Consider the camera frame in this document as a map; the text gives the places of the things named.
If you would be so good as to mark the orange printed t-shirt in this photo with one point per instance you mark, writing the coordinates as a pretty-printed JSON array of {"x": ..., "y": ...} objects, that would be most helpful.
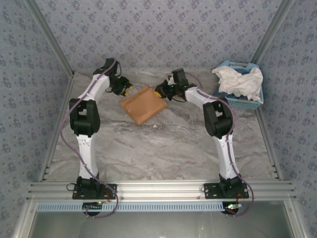
[{"x": 143, "y": 106}]

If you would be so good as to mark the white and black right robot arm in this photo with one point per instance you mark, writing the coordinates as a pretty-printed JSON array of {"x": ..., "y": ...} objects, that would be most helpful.
[{"x": 218, "y": 121}]

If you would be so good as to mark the crumpled white t-shirt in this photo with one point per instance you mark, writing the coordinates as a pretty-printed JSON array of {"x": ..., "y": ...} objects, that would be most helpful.
[{"x": 247, "y": 81}]

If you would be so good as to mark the light blue plastic basket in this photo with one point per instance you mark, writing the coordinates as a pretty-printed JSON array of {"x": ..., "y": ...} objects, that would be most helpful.
[{"x": 247, "y": 105}]

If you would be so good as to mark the small black circuit board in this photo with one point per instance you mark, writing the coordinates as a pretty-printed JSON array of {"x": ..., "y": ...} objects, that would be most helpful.
[
  {"x": 231, "y": 207},
  {"x": 92, "y": 206}
]

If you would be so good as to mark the grey metal panel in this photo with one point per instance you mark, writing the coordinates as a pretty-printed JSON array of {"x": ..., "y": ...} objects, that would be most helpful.
[{"x": 158, "y": 225}]

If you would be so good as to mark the aluminium frame post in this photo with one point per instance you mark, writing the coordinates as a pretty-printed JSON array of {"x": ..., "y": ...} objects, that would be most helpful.
[
  {"x": 51, "y": 37},
  {"x": 272, "y": 31}
]

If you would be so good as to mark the aluminium mounting rail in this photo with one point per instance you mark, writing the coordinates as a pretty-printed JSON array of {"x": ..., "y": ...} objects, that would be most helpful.
[{"x": 158, "y": 189}]

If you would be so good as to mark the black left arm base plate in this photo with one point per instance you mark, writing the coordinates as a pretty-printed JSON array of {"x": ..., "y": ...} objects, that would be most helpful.
[{"x": 109, "y": 194}]

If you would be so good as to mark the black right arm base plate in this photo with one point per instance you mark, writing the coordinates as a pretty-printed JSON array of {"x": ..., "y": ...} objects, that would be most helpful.
[{"x": 210, "y": 191}]

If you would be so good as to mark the short aluminium frame leg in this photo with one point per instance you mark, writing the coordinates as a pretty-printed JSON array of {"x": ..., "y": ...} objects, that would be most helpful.
[
  {"x": 294, "y": 220},
  {"x": 23, "y": 220}
]

